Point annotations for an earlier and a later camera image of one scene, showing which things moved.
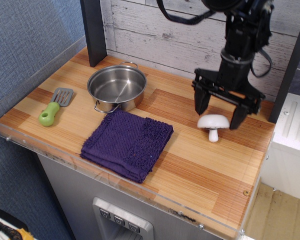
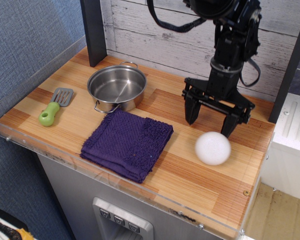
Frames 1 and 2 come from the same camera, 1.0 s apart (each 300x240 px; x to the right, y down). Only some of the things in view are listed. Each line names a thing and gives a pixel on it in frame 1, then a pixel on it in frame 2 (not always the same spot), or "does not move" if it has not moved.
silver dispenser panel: (116, 223) does not move
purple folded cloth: (127, 143) does not move
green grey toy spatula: (61, 97) does not move
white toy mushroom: (213, 122) to (212, 148)
